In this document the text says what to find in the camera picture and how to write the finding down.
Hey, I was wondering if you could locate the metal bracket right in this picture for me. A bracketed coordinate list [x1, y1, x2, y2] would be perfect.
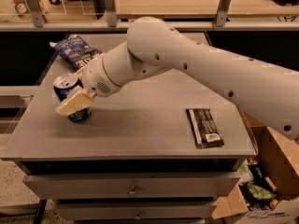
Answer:
[214, 0, 231, 27]

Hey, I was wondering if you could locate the grey drawer cabinet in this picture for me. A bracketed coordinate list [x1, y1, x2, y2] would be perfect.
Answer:
[3, 59, 255, 224]

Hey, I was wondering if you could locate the metal bracket left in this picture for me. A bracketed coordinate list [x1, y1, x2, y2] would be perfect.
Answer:
[26, 0, 46, 28]

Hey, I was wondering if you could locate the grey drawer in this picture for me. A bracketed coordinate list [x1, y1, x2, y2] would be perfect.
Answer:
[58, 201, 217, 220]
[23, 172, 239, 200]

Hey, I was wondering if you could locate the green snack bag in box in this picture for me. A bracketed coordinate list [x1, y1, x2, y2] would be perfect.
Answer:
[246, 182, 276, 202]

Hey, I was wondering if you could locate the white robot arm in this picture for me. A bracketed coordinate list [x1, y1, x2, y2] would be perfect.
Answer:
[56, 17, 299, 141]

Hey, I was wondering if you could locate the wooden desk top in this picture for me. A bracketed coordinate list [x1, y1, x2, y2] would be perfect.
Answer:
[116, 0, 298, 17]

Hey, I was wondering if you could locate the blue pepsi can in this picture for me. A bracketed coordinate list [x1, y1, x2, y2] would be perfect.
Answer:
[53, 74, 91, 122]

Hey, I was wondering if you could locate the lower grey drawer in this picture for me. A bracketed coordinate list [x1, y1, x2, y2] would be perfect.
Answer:
[58, 201, 217, 220]

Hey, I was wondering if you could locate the blue chip bag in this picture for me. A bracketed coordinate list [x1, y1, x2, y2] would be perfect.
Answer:
[50, 35, 102, 71]

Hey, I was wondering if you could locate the upper grey drawer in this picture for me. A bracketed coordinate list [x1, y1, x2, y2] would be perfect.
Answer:
[23, 172, 239, 200]

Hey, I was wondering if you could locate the metal bracket middle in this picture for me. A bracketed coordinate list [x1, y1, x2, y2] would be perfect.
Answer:
[105, 0, 118, 27]

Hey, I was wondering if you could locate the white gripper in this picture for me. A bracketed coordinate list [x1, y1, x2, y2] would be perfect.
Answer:
[56, 54, 121, 116]

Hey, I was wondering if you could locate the cardboard box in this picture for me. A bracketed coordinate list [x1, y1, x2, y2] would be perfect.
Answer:
[212, 109, 299, 224]

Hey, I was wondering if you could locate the black snack bar wrapper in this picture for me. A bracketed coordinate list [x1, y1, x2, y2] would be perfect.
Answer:
[186, 108, 224, 149]

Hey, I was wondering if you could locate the metal bracket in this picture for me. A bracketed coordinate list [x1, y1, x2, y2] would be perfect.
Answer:
[214, 0, 231, 27]
[105, 0, 118, 27]
[26, 0, 46, 28]

